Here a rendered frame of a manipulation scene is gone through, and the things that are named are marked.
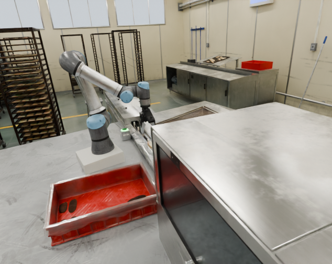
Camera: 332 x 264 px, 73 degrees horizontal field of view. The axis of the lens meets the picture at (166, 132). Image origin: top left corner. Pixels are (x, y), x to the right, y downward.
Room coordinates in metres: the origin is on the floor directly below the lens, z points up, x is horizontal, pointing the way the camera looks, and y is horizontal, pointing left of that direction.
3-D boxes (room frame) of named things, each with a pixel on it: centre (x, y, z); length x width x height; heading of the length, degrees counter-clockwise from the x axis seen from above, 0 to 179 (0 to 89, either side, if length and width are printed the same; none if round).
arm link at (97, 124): (1.37, 0.44, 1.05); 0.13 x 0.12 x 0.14; 2
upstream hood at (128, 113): (2.50, 0.50, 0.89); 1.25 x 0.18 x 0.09; 21
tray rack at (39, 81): (3.45, 2.02, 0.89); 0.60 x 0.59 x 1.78; 107
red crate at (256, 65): (4.72, -1.93, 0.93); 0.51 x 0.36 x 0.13; 25
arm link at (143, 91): (1.52, 0.14, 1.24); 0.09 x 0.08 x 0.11; 92
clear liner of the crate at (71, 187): (0.88, 0.31, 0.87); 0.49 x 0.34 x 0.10; 110
